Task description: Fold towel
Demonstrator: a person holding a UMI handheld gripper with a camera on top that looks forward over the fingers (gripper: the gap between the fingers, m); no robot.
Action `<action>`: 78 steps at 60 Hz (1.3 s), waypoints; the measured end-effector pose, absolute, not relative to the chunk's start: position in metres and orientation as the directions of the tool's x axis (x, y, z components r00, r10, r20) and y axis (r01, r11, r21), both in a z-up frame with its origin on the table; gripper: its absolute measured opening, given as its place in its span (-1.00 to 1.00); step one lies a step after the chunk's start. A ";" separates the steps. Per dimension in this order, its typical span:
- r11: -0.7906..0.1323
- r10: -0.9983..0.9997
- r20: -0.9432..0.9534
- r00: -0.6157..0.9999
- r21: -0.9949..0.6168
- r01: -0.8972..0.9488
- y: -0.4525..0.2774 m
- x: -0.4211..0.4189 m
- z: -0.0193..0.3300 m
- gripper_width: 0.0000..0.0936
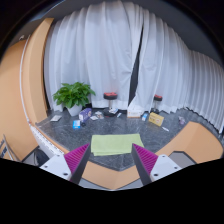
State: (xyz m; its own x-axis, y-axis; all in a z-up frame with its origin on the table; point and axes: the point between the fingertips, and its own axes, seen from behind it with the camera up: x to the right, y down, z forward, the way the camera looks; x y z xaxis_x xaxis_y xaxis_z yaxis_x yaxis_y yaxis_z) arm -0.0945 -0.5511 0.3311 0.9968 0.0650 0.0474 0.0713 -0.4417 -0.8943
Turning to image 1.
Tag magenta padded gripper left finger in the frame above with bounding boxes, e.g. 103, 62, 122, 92
39, 142, 92, 185

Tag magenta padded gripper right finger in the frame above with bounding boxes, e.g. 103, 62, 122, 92
131, 143, 183, 187

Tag light green folded towel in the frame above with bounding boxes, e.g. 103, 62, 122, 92
91, 134, 143, 156

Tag small blue box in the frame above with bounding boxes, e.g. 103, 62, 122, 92
72, 120, 81, 129

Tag yellow cardboard box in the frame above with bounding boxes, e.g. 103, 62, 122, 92
149, 112, 164, 126

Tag purple cardboard box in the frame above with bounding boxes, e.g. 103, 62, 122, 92
79, 108, 92, 122

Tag small blue-white carton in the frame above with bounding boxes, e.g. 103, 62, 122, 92
141, 112, 149, 121

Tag white flat packet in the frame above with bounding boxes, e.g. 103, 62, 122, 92
50, 115, 62, 122

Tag white tissue box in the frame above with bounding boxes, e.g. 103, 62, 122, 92
127, 109, 142, 118

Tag scattered small paper packets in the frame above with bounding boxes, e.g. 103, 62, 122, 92
91, 111, 104, 121

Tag small purple wrapped item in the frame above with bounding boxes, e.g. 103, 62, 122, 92
178, 116, 186, 125

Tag green potted plant white pot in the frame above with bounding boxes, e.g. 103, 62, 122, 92
53, 82, 96, 116

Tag right red-topped bar stool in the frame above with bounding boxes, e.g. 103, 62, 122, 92
152, 95, 163, 114

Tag red-topped bar stool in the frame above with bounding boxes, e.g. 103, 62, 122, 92
152, 95, 163, 114
103, 92, 118, 117

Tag left red-topped bar stool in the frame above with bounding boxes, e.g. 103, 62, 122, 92
103, 92, 118, 117

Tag right white curtain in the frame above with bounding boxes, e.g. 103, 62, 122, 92
128, 5, 224, 131

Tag white curtain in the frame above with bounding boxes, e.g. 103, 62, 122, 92
44, 0, 143, 111
128, 5, 224, 131

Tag left white curtain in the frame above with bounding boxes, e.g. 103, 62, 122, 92
44, 0, 143, 111

